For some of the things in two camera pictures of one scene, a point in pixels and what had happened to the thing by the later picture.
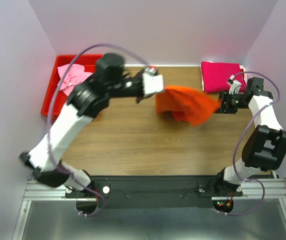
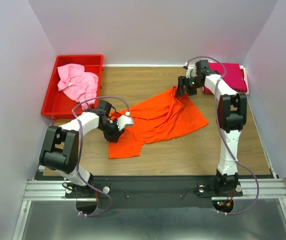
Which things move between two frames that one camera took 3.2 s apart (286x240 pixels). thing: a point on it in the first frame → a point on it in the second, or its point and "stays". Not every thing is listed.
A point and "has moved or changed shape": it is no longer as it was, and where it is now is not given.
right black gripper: x=225 y=108 → x=183 y=80
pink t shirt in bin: x=75 y=75 stays
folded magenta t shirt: x=215 y=75 stays
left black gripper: x=139 y=100 → x=114 y=137
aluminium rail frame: x=273 y=189 stays
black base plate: x=152 y=193 stays
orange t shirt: x=192 y=105 has moved or changed shape
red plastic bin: x=89 y=62 stays
